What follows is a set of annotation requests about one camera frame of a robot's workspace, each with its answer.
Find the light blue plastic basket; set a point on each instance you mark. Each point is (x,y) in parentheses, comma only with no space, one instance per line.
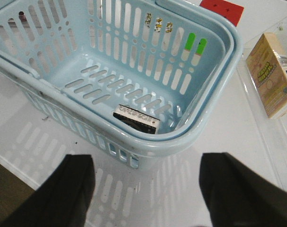
(77,60)

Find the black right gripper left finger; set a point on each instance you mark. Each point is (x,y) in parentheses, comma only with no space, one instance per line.
(62,200)

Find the beige carton box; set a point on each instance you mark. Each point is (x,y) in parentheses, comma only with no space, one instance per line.
(267,64)

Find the right clear acrylic shelf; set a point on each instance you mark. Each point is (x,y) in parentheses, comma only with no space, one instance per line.
(272,134)

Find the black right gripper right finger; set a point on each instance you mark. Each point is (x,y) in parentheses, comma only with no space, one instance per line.
(238,197)

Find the black white tissue pack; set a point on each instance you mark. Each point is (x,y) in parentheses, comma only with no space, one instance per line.
(136,119)

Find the red box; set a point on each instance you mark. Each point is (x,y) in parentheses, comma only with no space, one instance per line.
(228,10)

